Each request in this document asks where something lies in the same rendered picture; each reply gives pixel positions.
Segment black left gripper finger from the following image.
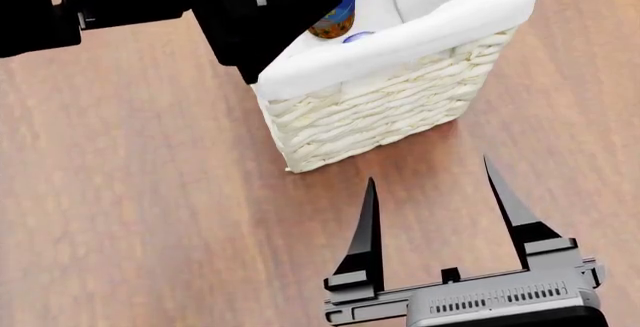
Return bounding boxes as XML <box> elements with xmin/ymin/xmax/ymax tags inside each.
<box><xmin>260</xmin><ymin>0</ymin><xmax>347</xmax><ymax>57</ymax></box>

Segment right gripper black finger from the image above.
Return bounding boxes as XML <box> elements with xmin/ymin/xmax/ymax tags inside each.
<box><xmin>482</xmin><ymin>155</ymin><xmax>585</xmax><ymax>271</ymax></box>
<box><xmin>323</xmin><ymin>177</ymin><xmax>386</xmax><ymax>304</ymax></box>

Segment alphabet soup can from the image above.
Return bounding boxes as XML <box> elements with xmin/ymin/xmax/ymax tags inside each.
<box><xmin>298</xmin><ymin>0</ymin><xmax>358</xmax><ymax>40</ymax></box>

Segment white woven wicker basket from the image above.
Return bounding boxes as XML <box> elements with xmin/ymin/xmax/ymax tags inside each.
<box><xmin>251</xmin><ymin>25</ymin><xmax>519</xmax><ymax>174</ymax></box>

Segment white cloth basket liner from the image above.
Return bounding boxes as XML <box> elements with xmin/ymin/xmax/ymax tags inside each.
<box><xmin>212</xmin><ymin>0</ymin><xmax>542</xmax><ymax>102</ymax></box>

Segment grey vented camera box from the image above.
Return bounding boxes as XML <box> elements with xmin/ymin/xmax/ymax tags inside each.
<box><xmin>405</xmin><ymin>270</ymin><xmax>611</xmax><ymax>327</ymax></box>

